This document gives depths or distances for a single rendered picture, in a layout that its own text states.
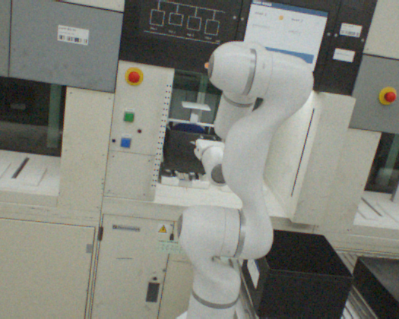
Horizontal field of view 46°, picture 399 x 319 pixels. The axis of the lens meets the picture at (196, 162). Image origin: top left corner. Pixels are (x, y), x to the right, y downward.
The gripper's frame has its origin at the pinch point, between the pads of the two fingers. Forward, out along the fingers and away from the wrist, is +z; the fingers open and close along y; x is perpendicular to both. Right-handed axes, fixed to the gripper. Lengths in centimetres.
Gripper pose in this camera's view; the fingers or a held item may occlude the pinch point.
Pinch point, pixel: (207, 141)
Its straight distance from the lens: 163.7
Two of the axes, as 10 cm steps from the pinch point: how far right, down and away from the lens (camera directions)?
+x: 1.7, -9.3, -3.2
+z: -1.1, -3.4, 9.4
